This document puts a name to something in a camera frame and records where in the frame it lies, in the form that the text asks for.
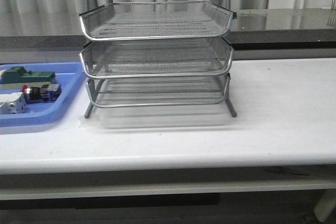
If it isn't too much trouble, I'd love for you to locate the silver metal rack frame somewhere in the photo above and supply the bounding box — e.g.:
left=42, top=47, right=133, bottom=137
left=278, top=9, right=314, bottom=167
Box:
left=82, top=0, right=238, bottom=119

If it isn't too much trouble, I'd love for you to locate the green terminal block component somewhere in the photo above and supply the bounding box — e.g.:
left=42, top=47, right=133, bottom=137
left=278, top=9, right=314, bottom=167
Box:
left=1, top=66, right=56, bottom=90

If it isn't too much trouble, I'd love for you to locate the dark granite counter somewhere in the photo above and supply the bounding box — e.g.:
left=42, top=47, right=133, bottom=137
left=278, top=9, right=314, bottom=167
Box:
left=1, top=8, right=335, bottom=50

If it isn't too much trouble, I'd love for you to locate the red emergency push button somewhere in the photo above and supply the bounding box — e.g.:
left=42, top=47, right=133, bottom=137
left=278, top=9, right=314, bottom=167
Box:
left=22, top=84, right=62, bottom=102

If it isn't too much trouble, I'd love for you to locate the blue plastic tray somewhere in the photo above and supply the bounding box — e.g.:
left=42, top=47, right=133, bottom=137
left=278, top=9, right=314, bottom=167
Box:
left=1, top=61, right=85, bottom=127

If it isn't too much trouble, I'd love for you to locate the white circuit breaker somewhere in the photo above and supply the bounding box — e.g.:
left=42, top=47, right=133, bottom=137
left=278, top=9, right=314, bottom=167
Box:
left=1, top=92, right=26, bottom=114

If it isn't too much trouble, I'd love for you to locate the silver mesh tray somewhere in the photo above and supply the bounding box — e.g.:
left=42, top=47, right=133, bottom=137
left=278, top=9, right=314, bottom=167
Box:
left=79, top=1, right=236, bottom=41
left=86, top=75, right=230, bottom=108
left=80, top=38, right=234, bottom=79

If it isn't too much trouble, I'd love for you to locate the white table leg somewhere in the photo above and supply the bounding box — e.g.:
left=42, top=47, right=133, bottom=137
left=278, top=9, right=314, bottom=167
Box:
left=313, top=189, right=336, bottom=222

